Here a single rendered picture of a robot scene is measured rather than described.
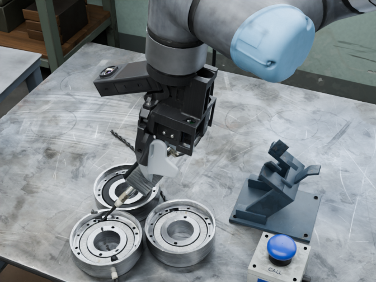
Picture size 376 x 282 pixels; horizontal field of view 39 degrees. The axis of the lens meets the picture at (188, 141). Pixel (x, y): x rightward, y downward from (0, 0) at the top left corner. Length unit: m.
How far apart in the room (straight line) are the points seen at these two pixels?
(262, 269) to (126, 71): 0.32
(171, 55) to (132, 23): 2.12
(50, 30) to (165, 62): 1.71
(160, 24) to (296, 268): 0.37
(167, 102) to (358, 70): 1.80
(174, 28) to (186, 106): 0.12
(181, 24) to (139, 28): 2.14
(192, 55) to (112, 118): 0.47
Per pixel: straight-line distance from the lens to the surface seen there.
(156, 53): 0.62
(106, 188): 0.87
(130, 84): 0.70
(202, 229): 0.80
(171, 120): 0.67
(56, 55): 2.37
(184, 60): 0.62
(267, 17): 0.52
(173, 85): 0.64
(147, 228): 0.80
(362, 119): 1.09
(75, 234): 0.81
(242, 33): 0.52
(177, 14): 0.57
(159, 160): 0.74
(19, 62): 1.52
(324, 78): 2.49
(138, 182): 0.80
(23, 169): 0.98
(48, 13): 2.28
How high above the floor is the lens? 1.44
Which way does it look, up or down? 40 degrees down
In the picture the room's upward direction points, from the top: 1 degrees counter-clockwise
